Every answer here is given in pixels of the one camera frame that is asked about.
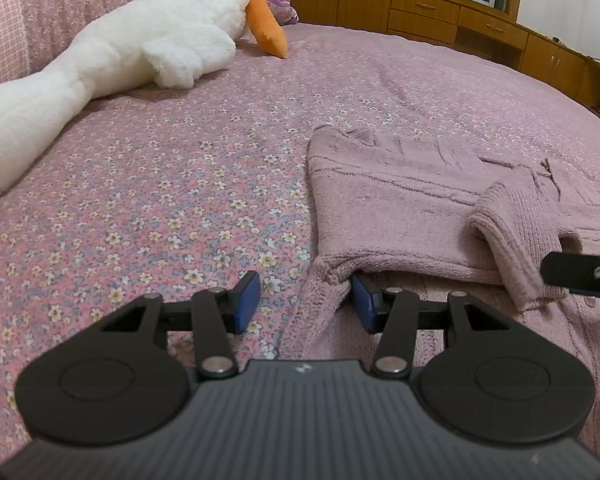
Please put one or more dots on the mauve knitted cardigan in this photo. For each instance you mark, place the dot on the mauve knitted cardigan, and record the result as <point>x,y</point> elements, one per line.
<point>430,214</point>

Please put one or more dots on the pink floral bed sheet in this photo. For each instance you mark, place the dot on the pink floral bed sheet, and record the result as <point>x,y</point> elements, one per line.
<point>175,191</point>

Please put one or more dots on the wooden cabinet unit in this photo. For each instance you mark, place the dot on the wooden cabinet unit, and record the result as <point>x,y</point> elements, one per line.
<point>471,28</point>

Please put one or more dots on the white plush goose toy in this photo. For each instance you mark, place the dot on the white plush goose toy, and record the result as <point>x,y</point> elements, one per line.
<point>171,43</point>

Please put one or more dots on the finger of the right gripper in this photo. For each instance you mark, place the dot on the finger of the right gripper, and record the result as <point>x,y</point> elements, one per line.
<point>579,273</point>

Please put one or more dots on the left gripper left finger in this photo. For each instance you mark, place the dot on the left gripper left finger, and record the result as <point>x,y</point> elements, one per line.
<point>133,371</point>

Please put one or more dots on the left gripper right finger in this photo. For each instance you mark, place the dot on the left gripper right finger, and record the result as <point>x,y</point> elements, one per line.
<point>475,370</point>

